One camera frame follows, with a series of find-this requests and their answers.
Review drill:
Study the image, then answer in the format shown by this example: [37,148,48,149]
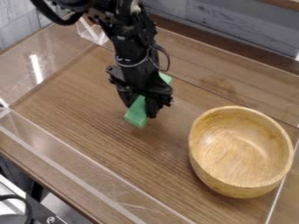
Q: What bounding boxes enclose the brown wooden bowl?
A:
[188,106,295,199]

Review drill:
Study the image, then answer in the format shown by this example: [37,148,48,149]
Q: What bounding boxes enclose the clear acrylic corner bracket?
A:
[76,17,108,46]

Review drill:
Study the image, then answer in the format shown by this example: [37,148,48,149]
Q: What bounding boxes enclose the clear acrylic barrier walls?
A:
[0,20,299,224]

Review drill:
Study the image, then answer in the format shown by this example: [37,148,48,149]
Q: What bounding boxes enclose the black cable bottom left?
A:
[0,193,33,224]

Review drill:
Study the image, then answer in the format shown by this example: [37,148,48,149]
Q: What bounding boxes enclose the green rectangular block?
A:
[124,73,173,128]

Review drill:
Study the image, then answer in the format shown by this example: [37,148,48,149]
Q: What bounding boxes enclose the black metal bracket with bolt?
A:
[31,201,68,224]

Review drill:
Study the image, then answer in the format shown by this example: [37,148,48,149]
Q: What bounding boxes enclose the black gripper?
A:
[107,65,163,118]

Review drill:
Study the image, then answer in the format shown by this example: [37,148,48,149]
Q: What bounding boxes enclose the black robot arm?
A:
[31,0,173,118]

